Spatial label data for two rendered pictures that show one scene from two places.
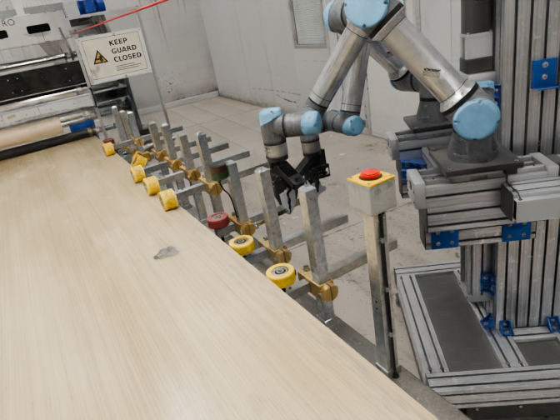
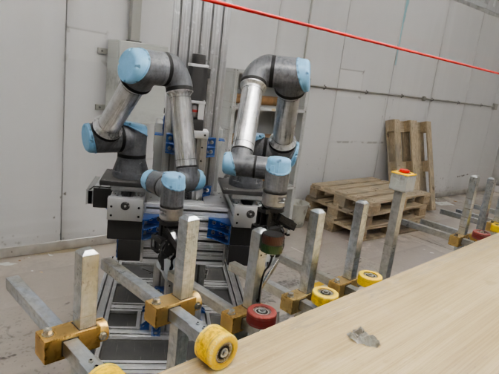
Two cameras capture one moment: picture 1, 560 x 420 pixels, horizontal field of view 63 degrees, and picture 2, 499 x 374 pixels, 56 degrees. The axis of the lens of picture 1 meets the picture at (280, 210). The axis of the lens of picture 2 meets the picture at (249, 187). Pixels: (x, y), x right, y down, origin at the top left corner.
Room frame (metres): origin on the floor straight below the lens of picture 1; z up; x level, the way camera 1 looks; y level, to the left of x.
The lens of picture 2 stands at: (1.99, 1.29, 1.51)
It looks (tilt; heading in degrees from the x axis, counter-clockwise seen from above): 13 degrees down; 251
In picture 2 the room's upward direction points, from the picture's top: 7 degrees clockwise
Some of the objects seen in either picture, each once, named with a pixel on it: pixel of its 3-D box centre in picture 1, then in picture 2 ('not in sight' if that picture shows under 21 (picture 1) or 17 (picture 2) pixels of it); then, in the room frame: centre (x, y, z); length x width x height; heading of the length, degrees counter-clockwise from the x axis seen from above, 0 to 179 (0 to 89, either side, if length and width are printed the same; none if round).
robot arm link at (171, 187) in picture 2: (308, 127); (172, 189); (1.74, -0.17, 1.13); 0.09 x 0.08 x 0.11; 114
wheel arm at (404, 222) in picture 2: not in sight; (439, 234); (0.28, -0.59, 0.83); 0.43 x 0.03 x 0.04; 116
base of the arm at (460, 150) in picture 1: (472, 139); (246, 174); (1.34, -0.63, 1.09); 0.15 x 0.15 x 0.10
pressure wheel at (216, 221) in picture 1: (220, 228); (259, 328); (1.54, 0.23, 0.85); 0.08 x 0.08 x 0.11
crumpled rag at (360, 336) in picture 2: (165, 250); (364, 335); (1.33, 0.39, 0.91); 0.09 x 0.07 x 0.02; 110
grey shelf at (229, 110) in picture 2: not in sight; (250, 156); (0.58, -2.85, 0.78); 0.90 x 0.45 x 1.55; 22
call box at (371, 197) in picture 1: (372, 193); (402, 182); (0.86, -0.19, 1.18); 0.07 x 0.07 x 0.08; 26
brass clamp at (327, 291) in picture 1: (317, 283); (344, 285); (1.12, -0.07, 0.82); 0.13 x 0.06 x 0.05; 26
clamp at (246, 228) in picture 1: (241, 225); (244, 317); (1.56, 0.16, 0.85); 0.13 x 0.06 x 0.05; 26
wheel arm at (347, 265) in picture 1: (340, 269); (320, 276); (1.17, -0.15, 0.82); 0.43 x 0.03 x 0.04; 116
